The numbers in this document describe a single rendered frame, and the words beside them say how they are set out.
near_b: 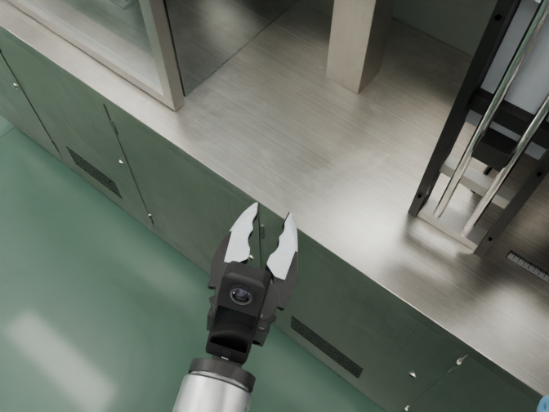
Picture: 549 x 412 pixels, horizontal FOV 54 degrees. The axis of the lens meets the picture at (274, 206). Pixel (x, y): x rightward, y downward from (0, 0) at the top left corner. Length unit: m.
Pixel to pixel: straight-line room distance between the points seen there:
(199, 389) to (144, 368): 1.34
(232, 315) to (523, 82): 0.50
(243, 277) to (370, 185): 0.61
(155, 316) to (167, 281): 0.13
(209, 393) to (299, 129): 0.72
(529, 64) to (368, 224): 0.43
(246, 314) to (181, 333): 1.38
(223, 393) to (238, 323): 0.07
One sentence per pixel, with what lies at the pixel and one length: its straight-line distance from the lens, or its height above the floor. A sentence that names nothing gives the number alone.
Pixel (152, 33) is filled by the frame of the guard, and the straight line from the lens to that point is 1.07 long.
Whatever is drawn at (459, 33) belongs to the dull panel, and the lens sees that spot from 1.37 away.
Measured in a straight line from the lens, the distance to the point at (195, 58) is 1.20.
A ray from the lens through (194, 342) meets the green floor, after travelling 1.89.
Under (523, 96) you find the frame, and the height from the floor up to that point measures 1.25.
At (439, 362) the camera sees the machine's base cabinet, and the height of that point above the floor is 0.69.
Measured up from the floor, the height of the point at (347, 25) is 1.07.
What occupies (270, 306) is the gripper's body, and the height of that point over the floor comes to 1.24.
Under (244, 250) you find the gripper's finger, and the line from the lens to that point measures 0.62.
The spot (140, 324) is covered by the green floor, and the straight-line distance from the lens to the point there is 1.95.
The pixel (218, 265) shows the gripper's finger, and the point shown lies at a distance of 0.61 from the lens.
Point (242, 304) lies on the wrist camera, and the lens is 0.53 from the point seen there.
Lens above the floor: 1.80
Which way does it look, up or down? 59 degrees down
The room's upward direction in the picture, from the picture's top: straight up
